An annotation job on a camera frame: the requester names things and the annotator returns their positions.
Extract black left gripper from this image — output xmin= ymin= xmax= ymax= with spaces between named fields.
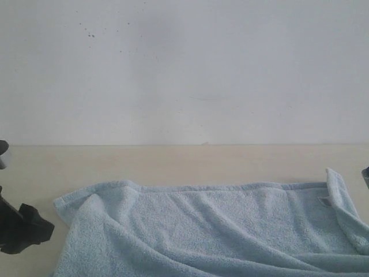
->
xmin=1 ymin=197 xmax=55 ymax=254

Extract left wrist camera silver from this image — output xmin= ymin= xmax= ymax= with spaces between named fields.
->
xmin=0 ymin=140 xmax=10 ymax=170

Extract light blue terry towel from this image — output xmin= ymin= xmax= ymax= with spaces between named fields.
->
xmin=52 ymin=169 xmax=368 ymax=276

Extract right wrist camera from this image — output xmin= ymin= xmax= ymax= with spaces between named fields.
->
xmin=362 ymin=167 xmax=369 ymax=188

